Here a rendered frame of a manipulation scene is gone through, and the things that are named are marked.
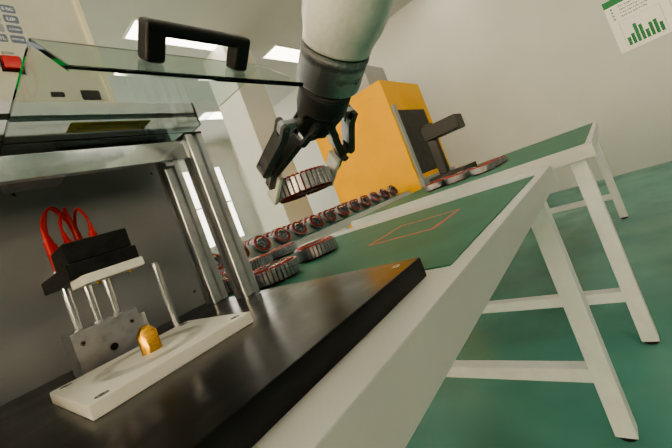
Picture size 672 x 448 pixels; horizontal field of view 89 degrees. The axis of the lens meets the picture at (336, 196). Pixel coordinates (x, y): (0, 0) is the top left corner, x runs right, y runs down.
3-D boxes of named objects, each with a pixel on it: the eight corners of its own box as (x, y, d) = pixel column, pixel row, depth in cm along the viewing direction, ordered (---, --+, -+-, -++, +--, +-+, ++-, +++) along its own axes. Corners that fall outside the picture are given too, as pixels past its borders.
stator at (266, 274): (243, 293, 74) (237, 277, 74) (284, 272, 82) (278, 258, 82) (268, 289, 66) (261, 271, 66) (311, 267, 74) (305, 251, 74)
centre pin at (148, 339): (165, 345, 36) (156, 320, 36) (146, 355, 34) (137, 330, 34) (158, 345, 37) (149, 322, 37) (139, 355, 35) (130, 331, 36)
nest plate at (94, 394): (254, 321, 37) (250, 310, 37) (93, 421, 25) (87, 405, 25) (190, 328, 46) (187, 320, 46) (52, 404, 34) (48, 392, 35)
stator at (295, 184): (346, 178, 61) (338, 158, 61) (291, 196, 55) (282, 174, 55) (319, 192, 70) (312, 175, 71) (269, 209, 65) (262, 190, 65)
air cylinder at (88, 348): (150, 344, 46) (136, 305, 46) (84, 379, 40) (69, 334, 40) (136, 345, 49) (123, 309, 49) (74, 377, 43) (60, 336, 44)
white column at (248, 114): (337, 275, 453) (249, 45, 463) (315, 289, 418) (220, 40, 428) (311, 280, 485) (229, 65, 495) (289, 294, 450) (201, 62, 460)
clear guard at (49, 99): (304, 85, 42) (287, 40, 42) (69, 69, 23) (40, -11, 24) (186, 174, 63) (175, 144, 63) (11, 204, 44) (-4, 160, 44)
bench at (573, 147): (634, 213, 258) (596, 121, 260) (676, 350, 114) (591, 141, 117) (488, 244, 327) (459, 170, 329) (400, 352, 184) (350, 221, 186)
